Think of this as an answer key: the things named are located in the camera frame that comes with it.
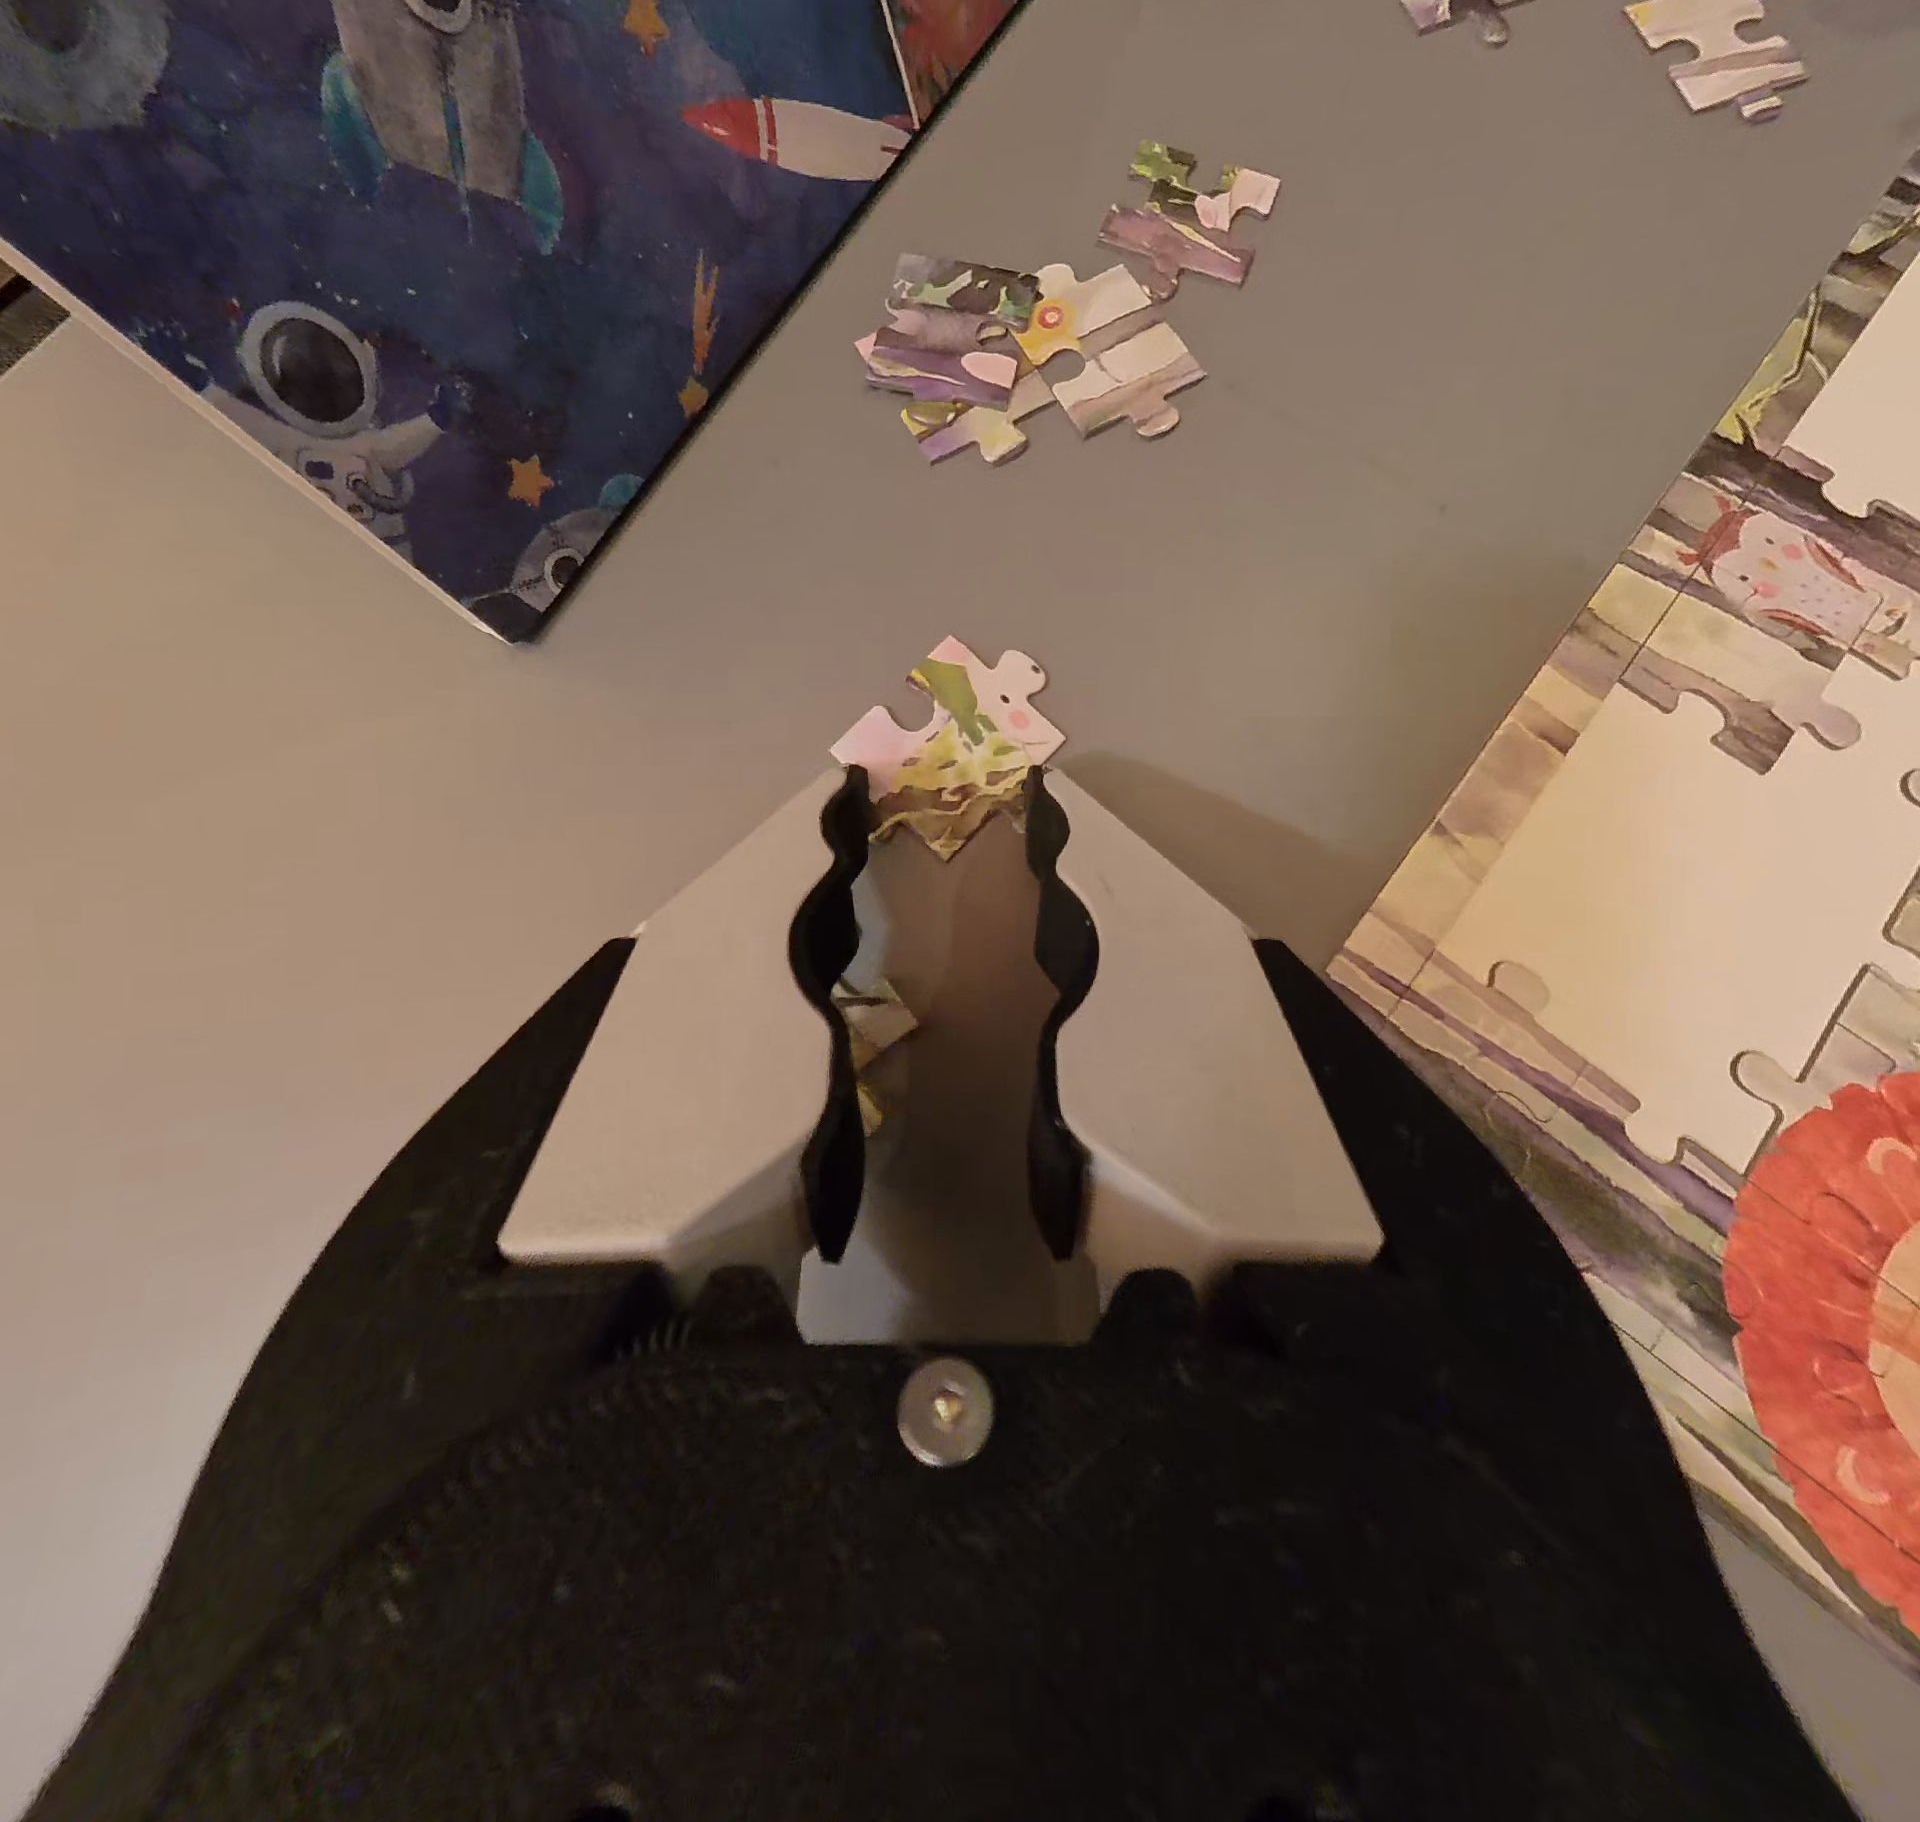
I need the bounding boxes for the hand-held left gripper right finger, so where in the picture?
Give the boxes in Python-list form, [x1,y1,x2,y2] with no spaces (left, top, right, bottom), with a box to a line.
[1024,766,1384,1281]

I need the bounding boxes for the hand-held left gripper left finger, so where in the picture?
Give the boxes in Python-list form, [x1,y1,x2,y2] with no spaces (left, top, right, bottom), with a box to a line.
[496,763,878,1281]

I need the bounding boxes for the pink green jigsaw piece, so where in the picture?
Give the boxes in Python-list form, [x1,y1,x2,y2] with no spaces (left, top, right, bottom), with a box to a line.
[829,635,1069,865]

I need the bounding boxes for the animal jigsaw puzzle board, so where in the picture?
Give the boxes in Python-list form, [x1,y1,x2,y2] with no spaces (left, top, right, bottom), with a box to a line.
[1327,156,1920,1651]

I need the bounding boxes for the jigsaw pieces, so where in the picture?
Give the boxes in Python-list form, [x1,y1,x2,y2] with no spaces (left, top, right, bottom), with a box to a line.
[829,0,1920,1152]

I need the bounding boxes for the puzzle box with pictures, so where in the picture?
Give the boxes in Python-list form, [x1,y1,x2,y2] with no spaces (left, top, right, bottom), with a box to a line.
[0,0,1109,648]

